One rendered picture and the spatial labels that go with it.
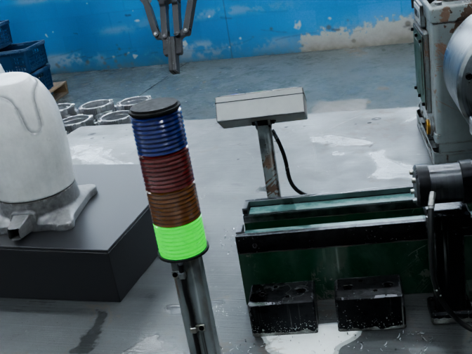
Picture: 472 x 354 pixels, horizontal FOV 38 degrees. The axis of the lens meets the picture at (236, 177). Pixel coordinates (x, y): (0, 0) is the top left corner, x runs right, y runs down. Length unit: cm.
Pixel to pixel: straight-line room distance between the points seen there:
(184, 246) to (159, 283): 46
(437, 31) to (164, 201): 87
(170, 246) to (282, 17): 609
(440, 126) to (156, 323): 77
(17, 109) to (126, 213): 27
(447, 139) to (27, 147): 88
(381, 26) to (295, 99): 543
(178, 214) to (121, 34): 672
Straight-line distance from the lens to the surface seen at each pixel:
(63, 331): 121
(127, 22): 743
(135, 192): 140
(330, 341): 104
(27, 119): 128
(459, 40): 139
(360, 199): 119
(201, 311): 88
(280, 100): 130
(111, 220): 130
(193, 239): 82
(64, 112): 381
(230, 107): 131
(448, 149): 158
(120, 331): 116
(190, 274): 86
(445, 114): 155
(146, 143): 77
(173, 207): 80
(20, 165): 129
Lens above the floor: 141
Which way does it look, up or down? 21 degrees down
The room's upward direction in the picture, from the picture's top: 9 degrees counter-clockwise
